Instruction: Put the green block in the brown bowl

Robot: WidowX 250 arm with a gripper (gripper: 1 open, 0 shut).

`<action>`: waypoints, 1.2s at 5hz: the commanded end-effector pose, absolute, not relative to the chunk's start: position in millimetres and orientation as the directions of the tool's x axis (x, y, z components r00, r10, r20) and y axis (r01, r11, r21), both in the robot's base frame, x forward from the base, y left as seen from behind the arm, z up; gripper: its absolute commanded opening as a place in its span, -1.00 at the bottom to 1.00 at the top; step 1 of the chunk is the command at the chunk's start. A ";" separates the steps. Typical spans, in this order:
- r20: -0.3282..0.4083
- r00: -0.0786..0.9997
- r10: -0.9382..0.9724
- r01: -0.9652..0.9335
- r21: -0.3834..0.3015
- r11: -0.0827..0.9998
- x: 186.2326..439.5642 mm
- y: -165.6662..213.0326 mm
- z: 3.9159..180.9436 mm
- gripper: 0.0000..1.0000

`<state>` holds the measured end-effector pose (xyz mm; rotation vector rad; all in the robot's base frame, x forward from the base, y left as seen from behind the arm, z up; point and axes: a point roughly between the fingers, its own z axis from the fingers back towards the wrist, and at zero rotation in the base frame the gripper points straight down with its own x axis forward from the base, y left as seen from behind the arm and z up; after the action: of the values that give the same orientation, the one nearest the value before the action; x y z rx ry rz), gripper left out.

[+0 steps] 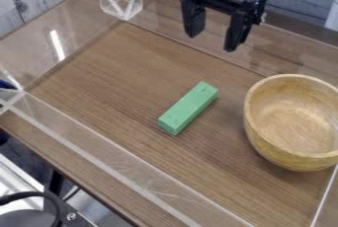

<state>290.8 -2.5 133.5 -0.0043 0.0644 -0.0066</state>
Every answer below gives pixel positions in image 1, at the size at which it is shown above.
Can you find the green rectangular block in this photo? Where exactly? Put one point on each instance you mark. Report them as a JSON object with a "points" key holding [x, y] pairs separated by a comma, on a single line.
{"points": [[188, 108]]}

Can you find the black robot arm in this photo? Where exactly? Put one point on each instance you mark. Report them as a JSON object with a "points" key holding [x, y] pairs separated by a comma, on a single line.
{"points": [[247, 13]]}

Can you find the brown wooden bowl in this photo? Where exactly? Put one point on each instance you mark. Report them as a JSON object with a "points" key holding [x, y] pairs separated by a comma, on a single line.
{"points": [[291, 118]]}

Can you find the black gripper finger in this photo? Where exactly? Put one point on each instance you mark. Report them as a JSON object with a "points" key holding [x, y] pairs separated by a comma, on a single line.
{"points": [[194, 17], [241, 25]]}

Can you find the clear acrylic tray wall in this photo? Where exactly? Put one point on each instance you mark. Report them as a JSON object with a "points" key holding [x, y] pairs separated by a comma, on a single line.
{"points": [[98, 67]]}

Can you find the black metal table bracket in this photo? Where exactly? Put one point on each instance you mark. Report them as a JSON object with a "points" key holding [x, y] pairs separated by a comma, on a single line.
{"points": [[69, 217]]}

